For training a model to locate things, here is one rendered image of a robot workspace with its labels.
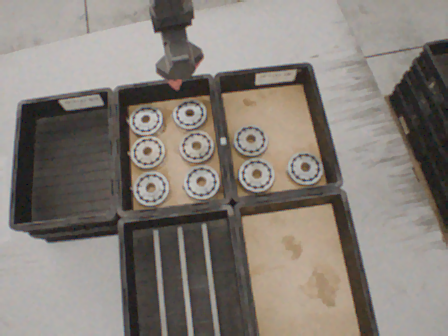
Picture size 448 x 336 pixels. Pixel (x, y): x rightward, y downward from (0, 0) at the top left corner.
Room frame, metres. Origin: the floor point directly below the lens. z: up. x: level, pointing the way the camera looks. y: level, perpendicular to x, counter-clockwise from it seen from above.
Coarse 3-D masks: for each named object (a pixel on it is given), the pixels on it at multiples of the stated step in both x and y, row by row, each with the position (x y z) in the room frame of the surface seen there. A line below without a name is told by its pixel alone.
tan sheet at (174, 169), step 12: (204, 96) 0.63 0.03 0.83; (132, 108) 0.61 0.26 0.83; (168, 108) 0.60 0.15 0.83; (168, 120) 0.56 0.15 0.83; (132, 132) 0.52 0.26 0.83; (168, 132) 0.52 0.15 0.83; (180, 132) 0.51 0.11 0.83; (132, 144) 0.48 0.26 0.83; (168, 144) 0.48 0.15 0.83; (216, 144) 0.47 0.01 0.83; (168, 156) 0.44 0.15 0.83; (180, 156) 0.43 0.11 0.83; (216, 156) 0.43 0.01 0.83; (132, 168) 0.41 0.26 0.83; (168, 168) 0.40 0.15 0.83; (180, 168) 0.40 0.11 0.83; (216, 168) 0.39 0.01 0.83; (132, 180) 0.37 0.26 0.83; (168, 180) 0.36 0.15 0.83; (180, 180) 0.36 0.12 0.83; (180, 192) 0.32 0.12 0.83; (168, 204) 0.29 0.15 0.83; (180, 204) 0.29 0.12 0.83
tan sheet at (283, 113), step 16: (224, 96) 0.63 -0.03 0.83; (240, 96) 0.63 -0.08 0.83; (256, 96) 0.62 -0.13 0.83; (272, 96) 0.62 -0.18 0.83; (288, 96) 0.62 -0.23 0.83; (304, 96) 0.61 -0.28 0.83; (240, 112) 0.57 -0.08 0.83; (256, 112) 0.56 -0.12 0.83; (272, 112) 0.56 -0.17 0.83; (288, 112) 0.56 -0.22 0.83; (304, 112) 0.56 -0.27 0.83; (272, 128) 0.51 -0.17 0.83; (288, 128) 0.50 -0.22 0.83; (304, 128) 0.50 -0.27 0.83; (272, 144) 0.45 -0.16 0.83; (288, 144) 0.45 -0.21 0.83; (304, 144) 0.45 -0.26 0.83; (240, 160) 0.41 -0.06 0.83; (272, 160) 0.40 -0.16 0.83; (288, 160) 0.40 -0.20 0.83; (256, 176) 0.36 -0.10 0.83; (240, 192) 0.31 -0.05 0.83
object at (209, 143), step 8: (184, 136) 0.48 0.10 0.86; (192, 136) 0.48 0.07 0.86; (200, 136) 0.48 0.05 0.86; (208, 136) 0.48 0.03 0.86; (184, 144) 0.46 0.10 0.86; (208, 144) 0.45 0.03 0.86; (184, 152) 0.43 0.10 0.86; (208, 152) 0.43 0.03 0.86; (192, 160) 0.41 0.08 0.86; (200, 160) 0.40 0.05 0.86
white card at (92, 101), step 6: (90, 96) 0.61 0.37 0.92; (96, 96) 0.61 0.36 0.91; (60, 102) 0.60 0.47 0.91; (66, 102) 0.61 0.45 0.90; (72, 102) 0.61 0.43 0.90; (78, 102) 0.61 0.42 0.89; (84, 102) 0.61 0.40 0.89; (90, 102) 0.61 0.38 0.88; (96, 102) 0.61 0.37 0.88; (102, 102) 0.61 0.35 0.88; (66, 108) 0.60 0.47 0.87; (72, 108) 0.61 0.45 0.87; (78, 108) 0.61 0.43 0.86
